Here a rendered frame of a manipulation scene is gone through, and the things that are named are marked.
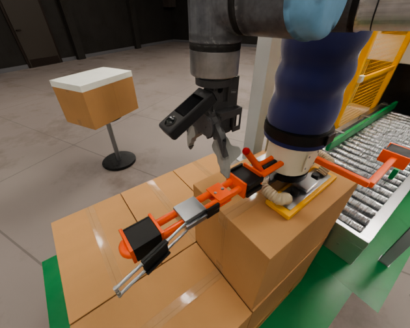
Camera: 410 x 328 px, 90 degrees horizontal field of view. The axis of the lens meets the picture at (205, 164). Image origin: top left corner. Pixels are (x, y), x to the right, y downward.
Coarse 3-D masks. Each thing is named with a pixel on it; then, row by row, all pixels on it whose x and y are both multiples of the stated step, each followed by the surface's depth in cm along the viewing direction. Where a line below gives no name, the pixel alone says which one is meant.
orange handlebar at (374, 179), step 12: (276, 168) 71; (336, 168) 70; (384, 168) 70; (228, 180) 65; (360, 180) 65; (372, 180) 65; (216, 192) 60; (228, 192) 60; (168, 216) 54; (168, 228) 51; (120, 252) 46
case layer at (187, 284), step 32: (128, 192) 137; (160, 192) 137; (192, 192) 137; (64, 224) 117; (96, 224) 117; (128, 224) 117; (64, 256) 101; (96, 256) 101; (192, 256) 101; (64, 288) 90; (96, 288) 90; (160, 288) 90; (192, 288) 90; (224, 288) 90; (288, 288) 121; (96, 320) 81; (128, 320) 81; (160, 320) 81; (192, 320) 81; (224, 320) 81; (256, 320) 102
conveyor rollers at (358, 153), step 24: (384, 120) 225; (408, 120) 229; (360, 144) 187; (384, 144) 188; (408, 144) 188; (360, 168) 161; (408, 168) 159; (360, 192) 141; (384, 192) 138; (360, 216) 121
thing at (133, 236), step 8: (152, 216) 52; (136, 224) 50; (144, 224) 50; (152, 224) 50; (120, 232) 48; (128, 232) 48; (136, 232) 48; (144, 232) 48; (152, 232) 48; (160, 232) 49; (128, 240) 47; (136, 240) 47; (144, 240) 47; (152, 240) 47; (160, 240) 49; (128, 248) 45; (136, 248) 45; (144, 248) 47; (152, 248) 49; (136, 256) 47
